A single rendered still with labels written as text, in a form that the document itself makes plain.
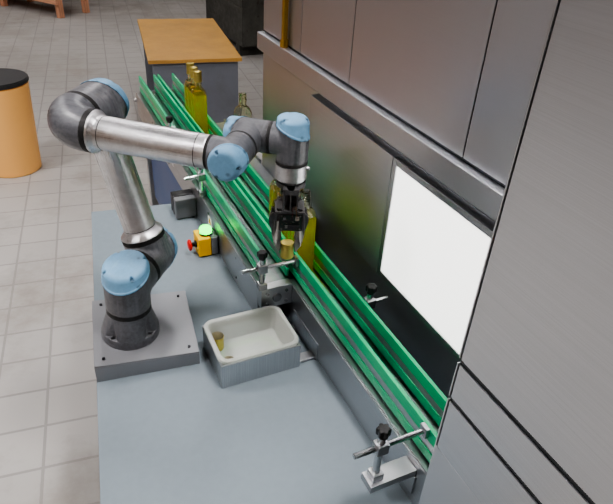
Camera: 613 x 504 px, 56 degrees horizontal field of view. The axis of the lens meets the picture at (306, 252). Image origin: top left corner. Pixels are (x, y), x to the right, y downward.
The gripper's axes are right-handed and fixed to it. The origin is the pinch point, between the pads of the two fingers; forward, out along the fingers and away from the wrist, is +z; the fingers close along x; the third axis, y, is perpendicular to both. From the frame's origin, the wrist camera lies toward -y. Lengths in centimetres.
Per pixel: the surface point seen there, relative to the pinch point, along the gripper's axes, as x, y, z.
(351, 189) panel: 17.8, -17.4, -7.7
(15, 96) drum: -171, -247, 52
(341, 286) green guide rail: 15.4, -0.4, 13.3
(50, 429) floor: -88, -28, 108
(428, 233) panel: 31.4, 14.9, -13.9
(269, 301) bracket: -4.2, -5.5, 23.2
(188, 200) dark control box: -35, -66, 25
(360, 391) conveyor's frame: 18.0, 29.9, 21.7
